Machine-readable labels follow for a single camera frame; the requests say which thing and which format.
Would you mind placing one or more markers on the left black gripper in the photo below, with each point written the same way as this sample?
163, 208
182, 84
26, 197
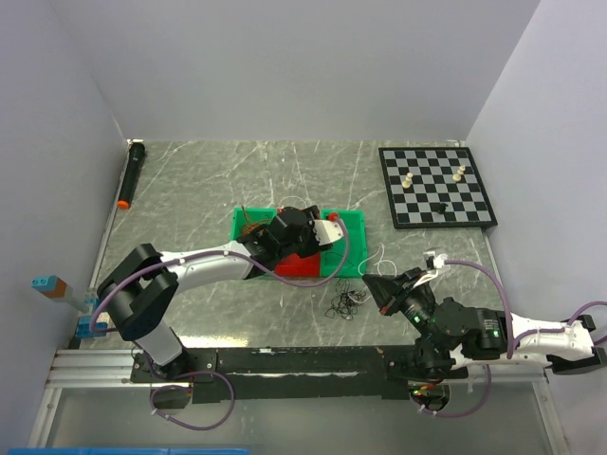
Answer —
314, 246

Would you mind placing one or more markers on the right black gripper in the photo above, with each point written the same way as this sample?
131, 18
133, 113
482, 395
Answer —
384, 288

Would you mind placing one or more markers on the blue brown brick tower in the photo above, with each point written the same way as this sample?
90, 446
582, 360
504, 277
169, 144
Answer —
56, 289

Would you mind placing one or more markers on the white chess piece left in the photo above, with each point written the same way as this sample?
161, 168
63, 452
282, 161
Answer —
408, 181

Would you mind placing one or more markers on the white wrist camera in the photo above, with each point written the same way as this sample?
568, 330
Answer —
436, 265
327, 231

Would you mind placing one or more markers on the green plastic bin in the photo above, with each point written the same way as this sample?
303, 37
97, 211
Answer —
355, 265
244, 220

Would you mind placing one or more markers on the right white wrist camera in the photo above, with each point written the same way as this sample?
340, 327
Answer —
436, 265

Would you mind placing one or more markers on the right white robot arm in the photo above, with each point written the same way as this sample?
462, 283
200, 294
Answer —
454, 337

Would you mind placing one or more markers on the black grey chessboard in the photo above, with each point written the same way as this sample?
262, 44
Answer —
468, 203

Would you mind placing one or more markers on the aluminium rail frame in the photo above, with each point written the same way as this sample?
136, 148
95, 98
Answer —
78, 369

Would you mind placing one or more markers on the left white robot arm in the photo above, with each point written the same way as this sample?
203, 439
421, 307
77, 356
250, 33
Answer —
138, 292

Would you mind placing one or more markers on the black marker orange cap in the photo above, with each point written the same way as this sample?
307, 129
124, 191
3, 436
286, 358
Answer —
136, 158

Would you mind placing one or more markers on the blue white toy bricks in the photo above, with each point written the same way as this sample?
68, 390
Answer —
103, 323

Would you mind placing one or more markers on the red plastic bin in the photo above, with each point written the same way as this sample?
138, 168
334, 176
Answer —
297, 267

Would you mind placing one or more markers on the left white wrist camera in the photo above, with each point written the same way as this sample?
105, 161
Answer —
327, 231

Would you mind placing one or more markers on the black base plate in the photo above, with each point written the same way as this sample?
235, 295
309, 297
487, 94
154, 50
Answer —
299, 372

